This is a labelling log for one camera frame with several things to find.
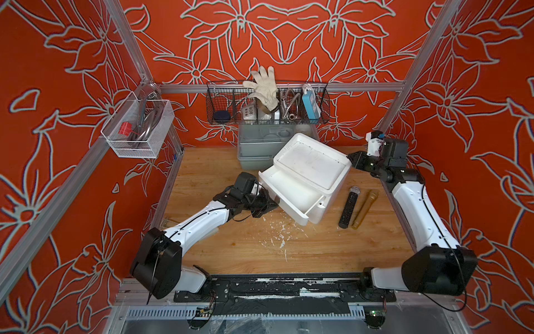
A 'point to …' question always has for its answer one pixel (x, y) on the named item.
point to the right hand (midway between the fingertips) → (344, 155)
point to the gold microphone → (368, 202)
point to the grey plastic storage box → (259, 144)
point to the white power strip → (249, 113)
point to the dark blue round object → (222, 116)
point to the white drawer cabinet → (306, 181)
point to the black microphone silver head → (348, 207)
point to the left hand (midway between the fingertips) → (280, 203)
